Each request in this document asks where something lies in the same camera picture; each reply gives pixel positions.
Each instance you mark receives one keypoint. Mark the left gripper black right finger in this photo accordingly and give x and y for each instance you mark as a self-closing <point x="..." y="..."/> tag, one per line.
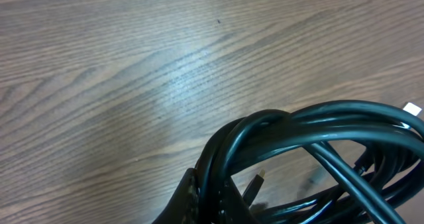
<point x="234" y="207"/>

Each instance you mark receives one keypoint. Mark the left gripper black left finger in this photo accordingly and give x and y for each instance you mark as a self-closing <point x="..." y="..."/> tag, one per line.
<point x="183" y="207"/>

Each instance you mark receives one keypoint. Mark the black USB cable thin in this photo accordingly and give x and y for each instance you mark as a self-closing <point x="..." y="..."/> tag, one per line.
<point x="397" y="177"/>

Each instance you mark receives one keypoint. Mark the black USB cable thick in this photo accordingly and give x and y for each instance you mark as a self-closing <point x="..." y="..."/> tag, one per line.
<point x="335" y="133"/>

